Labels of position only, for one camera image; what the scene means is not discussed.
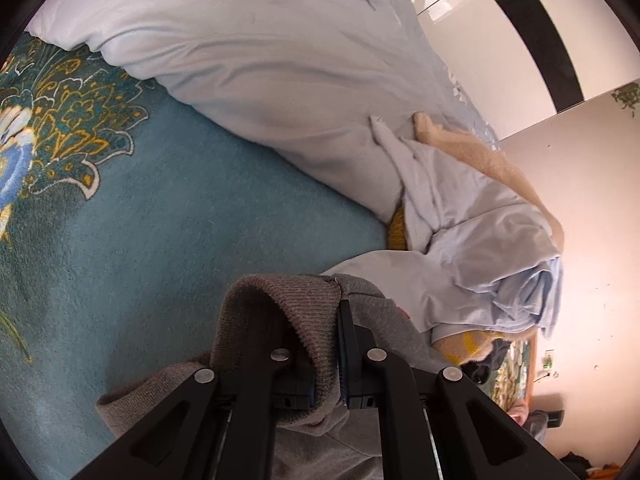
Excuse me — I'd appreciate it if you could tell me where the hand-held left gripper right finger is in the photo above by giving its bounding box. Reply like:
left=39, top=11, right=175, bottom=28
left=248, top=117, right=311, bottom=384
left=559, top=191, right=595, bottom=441
left=336, top=299, right=582, bottom=480

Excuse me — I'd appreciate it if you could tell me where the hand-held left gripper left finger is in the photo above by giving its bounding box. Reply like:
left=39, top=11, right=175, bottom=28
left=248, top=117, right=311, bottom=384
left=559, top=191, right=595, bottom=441
left=70, top=347, right=317, bottom=480

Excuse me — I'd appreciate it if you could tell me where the grey knit sweater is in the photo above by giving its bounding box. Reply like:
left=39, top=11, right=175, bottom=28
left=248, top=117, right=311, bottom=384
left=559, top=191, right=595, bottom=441
left=95, top=273, right=452, bottom=480

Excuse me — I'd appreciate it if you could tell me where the dark clothes pile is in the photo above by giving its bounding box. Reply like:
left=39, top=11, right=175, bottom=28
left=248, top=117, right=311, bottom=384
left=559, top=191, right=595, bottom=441
left=559, top=452, right=623, bottom=480

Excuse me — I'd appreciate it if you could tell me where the white garment with red tag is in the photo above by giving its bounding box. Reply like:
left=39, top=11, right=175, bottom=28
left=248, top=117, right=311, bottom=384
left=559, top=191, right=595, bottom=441
left=320, top=249, right=483, bottom=343

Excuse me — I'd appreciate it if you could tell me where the yellow knitted item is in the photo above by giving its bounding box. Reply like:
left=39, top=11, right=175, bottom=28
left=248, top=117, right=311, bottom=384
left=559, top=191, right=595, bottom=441
left=386, top=205, right=410, bottom=251

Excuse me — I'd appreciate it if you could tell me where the floral patterned cloth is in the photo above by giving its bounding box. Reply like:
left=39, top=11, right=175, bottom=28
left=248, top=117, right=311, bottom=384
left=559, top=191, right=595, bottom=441
left=492, top=339, right=539, bottom=412

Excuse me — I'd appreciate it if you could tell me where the light blue crumpled cloth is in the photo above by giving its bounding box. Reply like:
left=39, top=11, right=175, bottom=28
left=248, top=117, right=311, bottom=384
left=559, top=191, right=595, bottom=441
left=369, top=114, right=566, bottom=342

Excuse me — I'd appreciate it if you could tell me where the teal floral blanket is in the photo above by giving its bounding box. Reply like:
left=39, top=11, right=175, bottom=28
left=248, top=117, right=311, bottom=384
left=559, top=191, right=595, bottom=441
left=0, top=30, right=402, bottom=480

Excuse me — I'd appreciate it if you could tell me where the light blue duvet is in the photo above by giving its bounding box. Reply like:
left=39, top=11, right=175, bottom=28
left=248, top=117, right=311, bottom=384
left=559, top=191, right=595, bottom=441
left=27, top=0, right=502, bottom=227

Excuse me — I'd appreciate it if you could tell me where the black window frame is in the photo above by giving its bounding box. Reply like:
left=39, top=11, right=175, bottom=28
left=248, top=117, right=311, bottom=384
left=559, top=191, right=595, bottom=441
left=480, top=0, right=586, bottom=112

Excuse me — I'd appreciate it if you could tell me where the green leaf wall decal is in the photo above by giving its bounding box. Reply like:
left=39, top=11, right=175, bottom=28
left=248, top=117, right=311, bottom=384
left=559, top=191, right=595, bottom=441
left=612, top=81, right=640, bottom=117

